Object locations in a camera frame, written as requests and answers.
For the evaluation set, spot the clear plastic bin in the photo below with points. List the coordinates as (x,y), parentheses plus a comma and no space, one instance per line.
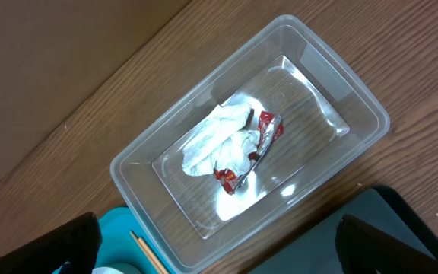
(329,117)

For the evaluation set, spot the right wooden chopstick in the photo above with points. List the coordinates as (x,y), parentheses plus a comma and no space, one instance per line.
(152,253)

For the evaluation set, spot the black tray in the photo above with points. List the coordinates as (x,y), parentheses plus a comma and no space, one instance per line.
(381,206)

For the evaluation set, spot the wooden chopstick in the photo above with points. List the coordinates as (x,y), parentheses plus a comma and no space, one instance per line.
(152,253)
(145,251)

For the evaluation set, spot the white cup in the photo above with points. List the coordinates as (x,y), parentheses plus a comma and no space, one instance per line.
(106,270)

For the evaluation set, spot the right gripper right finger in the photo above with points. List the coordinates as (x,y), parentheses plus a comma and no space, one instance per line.
(364,249)

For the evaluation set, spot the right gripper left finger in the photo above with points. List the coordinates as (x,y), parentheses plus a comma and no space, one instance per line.
(71,248)

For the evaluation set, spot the red snack wrapper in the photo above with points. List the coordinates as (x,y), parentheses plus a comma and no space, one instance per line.
(270,128)

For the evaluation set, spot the teal serving tray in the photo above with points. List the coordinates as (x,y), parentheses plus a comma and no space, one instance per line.
(118,248)

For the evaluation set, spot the white tissue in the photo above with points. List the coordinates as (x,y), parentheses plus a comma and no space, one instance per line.
(220,141)

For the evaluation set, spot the left wooden chopstick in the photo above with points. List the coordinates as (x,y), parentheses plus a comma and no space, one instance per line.
(145,251)

